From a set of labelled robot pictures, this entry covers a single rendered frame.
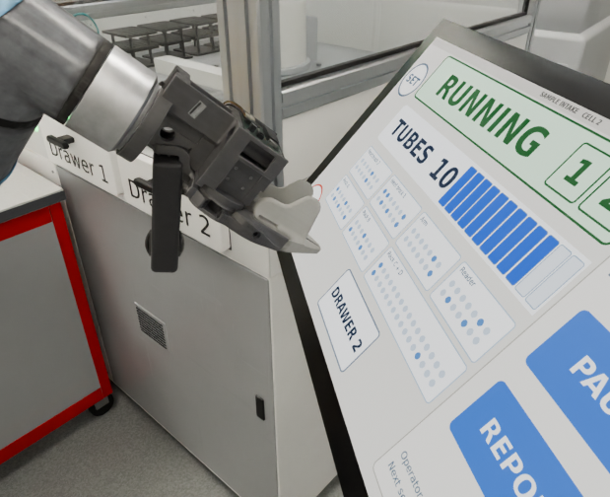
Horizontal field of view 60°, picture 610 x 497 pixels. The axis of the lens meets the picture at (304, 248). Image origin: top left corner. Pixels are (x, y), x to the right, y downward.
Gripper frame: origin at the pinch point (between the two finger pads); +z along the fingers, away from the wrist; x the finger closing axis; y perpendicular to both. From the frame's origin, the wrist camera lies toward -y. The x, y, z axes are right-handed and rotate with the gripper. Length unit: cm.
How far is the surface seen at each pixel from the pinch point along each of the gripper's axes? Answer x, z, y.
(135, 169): 48, -10, -22
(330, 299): -7.6, 1.3, 0.0
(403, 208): -6.2, 1.3, 10.3
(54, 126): 72, -25, -33
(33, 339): 65, -4, -82
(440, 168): -6.1, 1.3, 14.8
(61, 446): 65, 20, -115
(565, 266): -22.5, 1.3, 15.8
